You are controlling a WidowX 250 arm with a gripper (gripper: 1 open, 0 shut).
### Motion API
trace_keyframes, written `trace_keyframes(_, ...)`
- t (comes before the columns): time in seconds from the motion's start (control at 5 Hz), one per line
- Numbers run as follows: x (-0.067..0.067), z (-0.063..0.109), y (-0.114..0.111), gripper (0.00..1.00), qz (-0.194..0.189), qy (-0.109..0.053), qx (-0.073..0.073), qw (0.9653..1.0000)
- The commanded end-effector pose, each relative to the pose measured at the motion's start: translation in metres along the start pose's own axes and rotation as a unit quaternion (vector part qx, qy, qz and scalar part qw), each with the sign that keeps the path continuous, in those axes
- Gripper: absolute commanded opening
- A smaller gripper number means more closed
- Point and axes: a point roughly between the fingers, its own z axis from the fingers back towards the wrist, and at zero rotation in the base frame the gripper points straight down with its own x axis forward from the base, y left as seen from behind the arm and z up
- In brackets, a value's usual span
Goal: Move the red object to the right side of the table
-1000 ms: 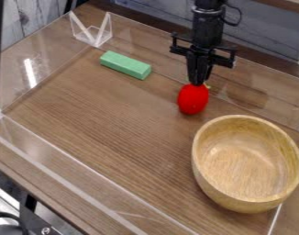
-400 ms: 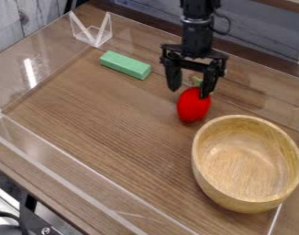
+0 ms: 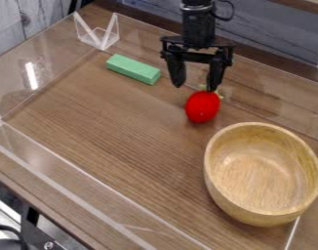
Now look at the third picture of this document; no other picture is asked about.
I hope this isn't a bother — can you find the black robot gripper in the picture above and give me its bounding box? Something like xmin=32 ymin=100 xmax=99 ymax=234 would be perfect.
xmin=161 ymin=35 xmax=235 ymax=92

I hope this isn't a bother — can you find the red toy strawberry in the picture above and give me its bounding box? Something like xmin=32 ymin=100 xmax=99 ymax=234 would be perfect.
xmin=185 ymin=85 xmax=223 ymax=123

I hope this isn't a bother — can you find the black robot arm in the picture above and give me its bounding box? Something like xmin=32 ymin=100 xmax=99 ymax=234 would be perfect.
xmin=161 ymin=0 xmax=235 ymax=92

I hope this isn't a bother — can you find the green rectangular block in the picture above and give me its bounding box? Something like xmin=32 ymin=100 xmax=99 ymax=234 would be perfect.
xmin=106 ymin=54 xmax=162 ymax=85

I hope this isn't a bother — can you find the wooden bowl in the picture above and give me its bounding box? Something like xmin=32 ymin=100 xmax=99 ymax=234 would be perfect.
xmin=203 ymin=122 xmax=318 ymax=228

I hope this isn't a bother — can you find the clear acrylic tray wall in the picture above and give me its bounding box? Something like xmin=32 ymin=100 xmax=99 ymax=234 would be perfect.
xmin=0 ymin=6 xmax=318 ymax=250

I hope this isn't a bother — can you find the black table leg bracket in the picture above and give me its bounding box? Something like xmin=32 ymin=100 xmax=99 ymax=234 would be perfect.
xmin=22 ymin=205 xmax=83 ymax=250

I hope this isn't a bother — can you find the black cable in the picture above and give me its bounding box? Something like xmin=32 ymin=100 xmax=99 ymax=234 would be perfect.
xmin=0 ymin=224 xmax=28 ymax=250

